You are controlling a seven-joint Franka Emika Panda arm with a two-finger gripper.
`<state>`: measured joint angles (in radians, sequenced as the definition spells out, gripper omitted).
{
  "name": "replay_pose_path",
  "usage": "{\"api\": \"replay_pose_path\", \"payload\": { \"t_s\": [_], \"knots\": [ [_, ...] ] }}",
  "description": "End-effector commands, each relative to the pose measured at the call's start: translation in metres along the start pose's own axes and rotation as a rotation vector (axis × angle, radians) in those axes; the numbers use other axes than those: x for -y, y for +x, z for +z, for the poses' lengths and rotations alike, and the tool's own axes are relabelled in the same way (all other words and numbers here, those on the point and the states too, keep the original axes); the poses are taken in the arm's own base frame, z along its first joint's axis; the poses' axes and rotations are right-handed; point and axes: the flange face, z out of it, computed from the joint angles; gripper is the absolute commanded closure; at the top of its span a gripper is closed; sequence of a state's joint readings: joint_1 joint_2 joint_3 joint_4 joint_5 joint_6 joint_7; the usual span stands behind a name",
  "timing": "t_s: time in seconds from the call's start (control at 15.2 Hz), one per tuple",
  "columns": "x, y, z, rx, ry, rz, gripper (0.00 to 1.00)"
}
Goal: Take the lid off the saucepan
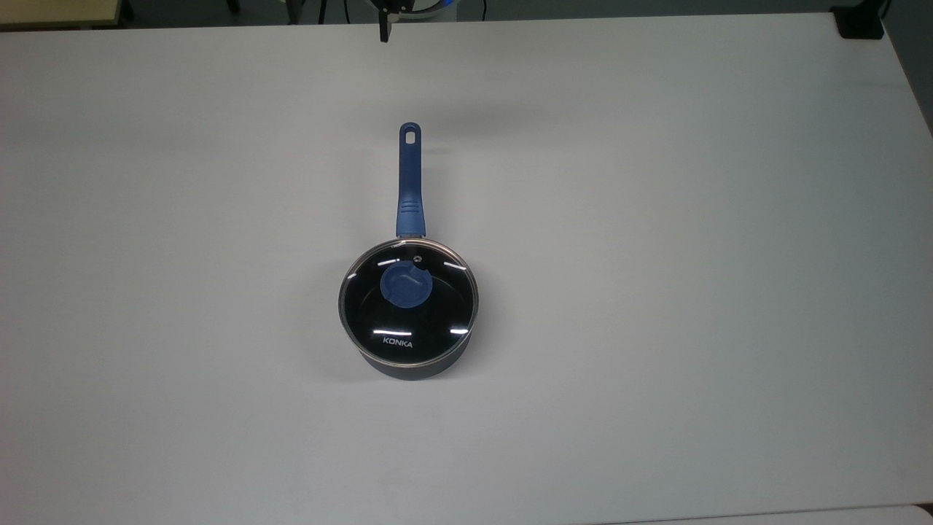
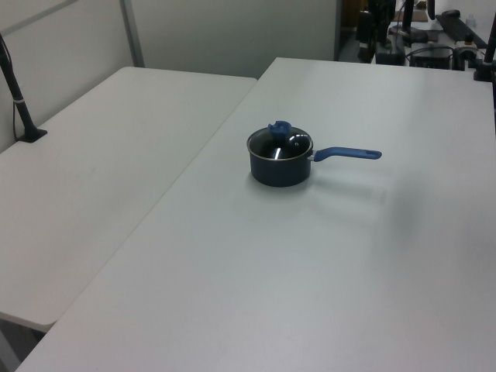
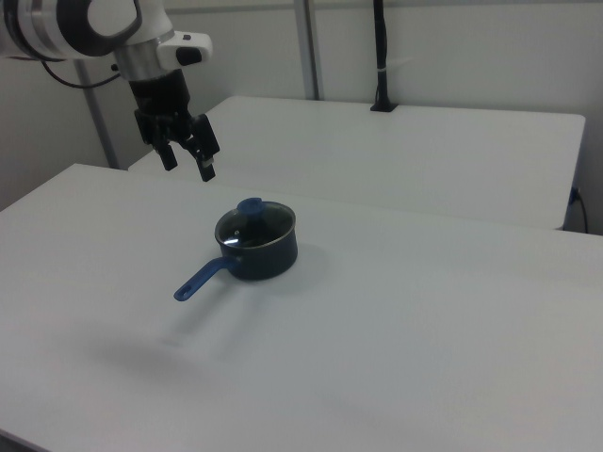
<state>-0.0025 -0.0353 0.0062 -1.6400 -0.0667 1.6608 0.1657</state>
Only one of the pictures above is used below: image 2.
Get dark blue saucepan blue handle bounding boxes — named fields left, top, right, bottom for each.
left=246, top=128, right=383, bottom=189

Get black computer box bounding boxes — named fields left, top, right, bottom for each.
left=409, top=46, right=454, bottom=71

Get grey metal partition post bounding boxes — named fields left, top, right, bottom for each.
left=119, top=0, right=146, bottom=69

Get black camera stand pole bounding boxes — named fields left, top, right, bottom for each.
left=0, top=33, right=49, bottom=145

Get black keyboard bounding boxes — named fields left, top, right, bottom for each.
left=435, top=13, right=489, bottom=48

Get emergency stop button box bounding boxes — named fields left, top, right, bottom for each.
left=452, top=33, right=481, bottom=71

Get white side table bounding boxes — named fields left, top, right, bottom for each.
left=0, top=66, right=259, bottom=333

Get black clamp camera stand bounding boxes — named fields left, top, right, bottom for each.
left=471, top=0, right=496, bottom=83

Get glass lid with blue knob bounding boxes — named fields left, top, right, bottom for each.
left=246, top=119, right=314, bottom=162

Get black monitor stand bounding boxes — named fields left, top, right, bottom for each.
left=398, top=0, right=428, bottom=44

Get black upright box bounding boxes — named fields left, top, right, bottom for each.
left=355, top=10, right=375, bottom=43

